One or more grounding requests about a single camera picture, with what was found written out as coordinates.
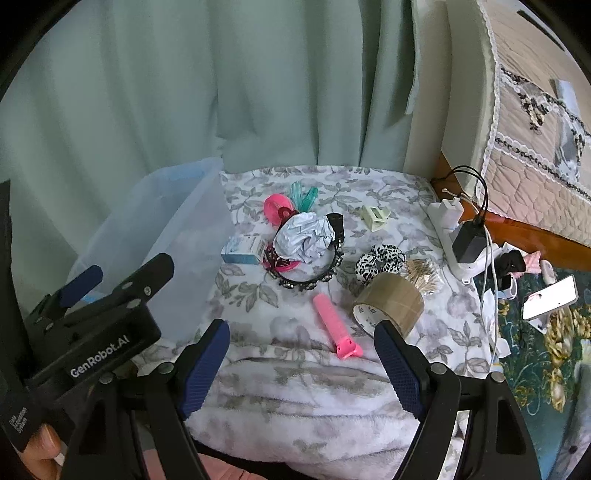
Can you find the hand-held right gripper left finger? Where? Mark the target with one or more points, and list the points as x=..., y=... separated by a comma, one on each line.
x=203, y=369

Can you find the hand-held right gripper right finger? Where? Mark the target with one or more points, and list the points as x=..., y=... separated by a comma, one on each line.
x=402, y=369

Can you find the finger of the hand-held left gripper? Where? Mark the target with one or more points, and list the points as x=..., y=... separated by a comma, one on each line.
x=138, y=286
x=83, y=282

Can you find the brown packing tape roll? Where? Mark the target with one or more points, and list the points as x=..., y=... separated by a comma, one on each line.
x=392, y=297

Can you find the clear plastic storage container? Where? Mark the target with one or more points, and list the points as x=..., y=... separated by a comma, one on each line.
x=184, y=221

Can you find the bag of cotton swabs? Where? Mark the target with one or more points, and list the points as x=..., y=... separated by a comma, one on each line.
x=422, y=277

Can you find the leopard print scrunchie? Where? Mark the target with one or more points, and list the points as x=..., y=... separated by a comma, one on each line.
x=376, y=263

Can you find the white and blue medicine box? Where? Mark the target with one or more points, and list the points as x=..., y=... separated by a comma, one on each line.
x=242, y=249

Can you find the black beaded headband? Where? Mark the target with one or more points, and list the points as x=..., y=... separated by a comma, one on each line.
x=304, y=282

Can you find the white paper ball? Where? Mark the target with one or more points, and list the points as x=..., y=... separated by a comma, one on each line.
x=302, y=237

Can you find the person's left hand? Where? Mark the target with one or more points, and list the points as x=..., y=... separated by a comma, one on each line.
x=41, y=454

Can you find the grey floral fleece blanket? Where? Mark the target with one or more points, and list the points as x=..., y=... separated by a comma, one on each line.
x=277, y=392

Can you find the white power strip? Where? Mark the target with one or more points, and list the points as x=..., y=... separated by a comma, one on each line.
x=466, y=272

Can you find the dark red claw hair clip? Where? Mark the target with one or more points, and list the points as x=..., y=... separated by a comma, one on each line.
x=271, y=256

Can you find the green floral carpet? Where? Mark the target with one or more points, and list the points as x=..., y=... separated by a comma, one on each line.
x=535, y=378

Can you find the black power adapter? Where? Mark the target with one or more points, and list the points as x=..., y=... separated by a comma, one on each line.
x=468, y=240

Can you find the small black object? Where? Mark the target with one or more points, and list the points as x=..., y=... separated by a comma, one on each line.
x=511, y=263

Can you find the cream claw hair clip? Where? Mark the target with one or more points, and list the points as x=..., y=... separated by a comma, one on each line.
x=371, y=218

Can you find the black hair clip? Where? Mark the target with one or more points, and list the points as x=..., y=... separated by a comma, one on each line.
x=336, y=226

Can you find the white smartphone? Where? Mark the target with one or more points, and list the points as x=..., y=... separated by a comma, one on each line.
x=549, y=297

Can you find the white charger plug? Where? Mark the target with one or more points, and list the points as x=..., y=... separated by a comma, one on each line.
x=450, y=210

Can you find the small pink cloth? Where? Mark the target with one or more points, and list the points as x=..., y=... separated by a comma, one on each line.
x=532, y=262

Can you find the pale green curtain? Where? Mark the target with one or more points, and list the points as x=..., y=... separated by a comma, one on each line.
x=184, y=92

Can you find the beige quilted lace cover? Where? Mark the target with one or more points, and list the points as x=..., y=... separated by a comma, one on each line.
x=526, y=152

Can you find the white mattress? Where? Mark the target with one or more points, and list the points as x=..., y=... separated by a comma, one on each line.
x=443, y=92

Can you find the white paper sheet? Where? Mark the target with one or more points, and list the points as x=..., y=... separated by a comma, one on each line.
x=565, y=94

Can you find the wooden bed frame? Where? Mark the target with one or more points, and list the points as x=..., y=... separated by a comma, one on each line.
x=531, y=228

